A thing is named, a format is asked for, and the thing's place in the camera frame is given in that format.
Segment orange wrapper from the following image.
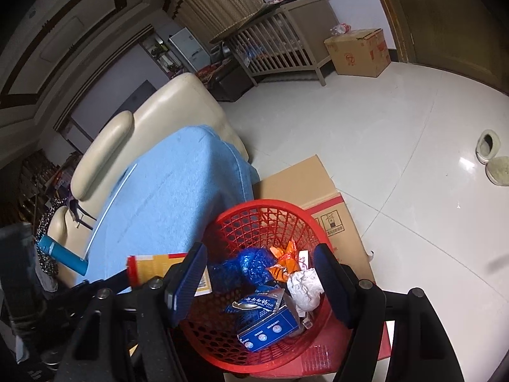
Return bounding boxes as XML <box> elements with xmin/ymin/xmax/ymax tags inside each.
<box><xmin>268</xmin><ymin>238</ymin><xmax>303</xmax><ymax>283</ymax></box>

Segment white standing air conditioner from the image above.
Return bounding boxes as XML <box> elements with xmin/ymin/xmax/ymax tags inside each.
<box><xmin>169</xmin><ymin>28</ymin><xmax>211</xmax><ymax>73</ymax></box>

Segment blue toothpaste box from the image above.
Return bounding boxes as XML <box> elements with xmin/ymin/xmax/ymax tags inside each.
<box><xmin>225</xmin><ymin>286</ymin><xmax>301</xmax><ymax>353</ymax></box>

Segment wooden crib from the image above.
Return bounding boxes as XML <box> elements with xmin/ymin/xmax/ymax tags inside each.
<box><xmin>211</xmin><ymin>0</ymin><xmax>338</xmax><ymax>86</ymax></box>

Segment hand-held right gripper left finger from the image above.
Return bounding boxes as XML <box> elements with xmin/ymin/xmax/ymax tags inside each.
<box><xmin>56</xmin><ymin>242</ymin><xmax>208</xmax><ymax>382</ymax></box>

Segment thin white rod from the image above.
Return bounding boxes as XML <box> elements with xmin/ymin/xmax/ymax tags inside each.
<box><xmin>83</xmin><ymin>163</ymin><xmax>138</xmax><ymax>261</ymax></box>

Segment dotted dark cloth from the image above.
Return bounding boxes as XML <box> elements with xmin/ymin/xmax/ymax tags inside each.
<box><xmin>34</xmin><ymin>197</ymin><xmax>72</xmax><ymax>283</ymax></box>

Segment beige curtain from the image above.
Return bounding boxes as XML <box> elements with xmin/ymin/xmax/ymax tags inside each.
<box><xmin>163</xmin><ymin>0</ymin><xmax>265</xmax><ymax>44</ymax></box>

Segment white tissue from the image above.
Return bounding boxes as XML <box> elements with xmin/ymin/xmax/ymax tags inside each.
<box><xmin>286</xmin><ymin>268</ymin><xmax>324</xmax><ymax>313</ymax></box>

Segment red plastic basket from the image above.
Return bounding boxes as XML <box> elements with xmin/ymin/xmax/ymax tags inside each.
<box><xmin>169</xmin><ymin>200</ymin><xmax>337</xmax><ymax>369</ymax></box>

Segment orange cardboard box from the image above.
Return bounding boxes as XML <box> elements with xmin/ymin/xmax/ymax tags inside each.
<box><xmin>126</xmin><ymin>252</ymin><xmax>211</xmax><ymax>298</ymax></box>

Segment dark bag straps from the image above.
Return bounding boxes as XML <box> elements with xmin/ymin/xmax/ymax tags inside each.
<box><xmin>66</xmin><ymin>197</ymin><xmax>98</xmax><ymax>231</ymax></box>

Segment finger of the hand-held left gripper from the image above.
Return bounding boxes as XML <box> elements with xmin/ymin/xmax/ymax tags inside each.
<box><xmin>52</xmin><ymin>270</ymin><xmax>132</xmax><ymax>315</ymax></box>

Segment dark low cabinet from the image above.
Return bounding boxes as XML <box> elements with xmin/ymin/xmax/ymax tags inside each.
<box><xmin>199</xmin><ymin>64</ymin><xmax>255</xmax><ymax>102</ymax></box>

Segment cream leather sofa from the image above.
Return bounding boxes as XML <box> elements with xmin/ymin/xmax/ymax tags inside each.
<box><xmin>47</xmin><ymin>72</ymin><xmax>250</xmax><ymax>255</ymax></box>

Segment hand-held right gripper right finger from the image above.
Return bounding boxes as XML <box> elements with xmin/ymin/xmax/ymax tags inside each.
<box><xmin>313</xmin><ymin>244</ymin><xmax>466</xmax><ymax>382</ymax></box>

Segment blue thermos bottle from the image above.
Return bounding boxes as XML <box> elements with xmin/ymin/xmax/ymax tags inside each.
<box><xmin>37</xmin><ymin>236</ymin><xmax>89</xmax><ymax>276</ymax></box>

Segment brown cardboard box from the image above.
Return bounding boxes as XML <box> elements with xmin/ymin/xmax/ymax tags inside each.
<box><xmin>324</xmin><ymin>28</ymin><xmax>391</xmax><ymax>78</ymax></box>

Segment blue plastic bag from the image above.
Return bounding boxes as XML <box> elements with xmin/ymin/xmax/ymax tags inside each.
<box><xmin>210</xmin><ymin>246</ymin><xmax>275</xmax><ymax>299</ymax></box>

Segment flat brown cardboard sheet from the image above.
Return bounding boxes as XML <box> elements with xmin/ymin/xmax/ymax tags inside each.
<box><xmin>252</xmin><ymin>154</ymin><xmax>376</xmax><ymax>287</ymax></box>

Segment dark wooden shelf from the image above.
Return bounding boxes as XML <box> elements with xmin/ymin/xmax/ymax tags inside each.
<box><xmin>18</xmin><ymin>149</ymin><xmax>84</xmax><ymax>223</ymax></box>

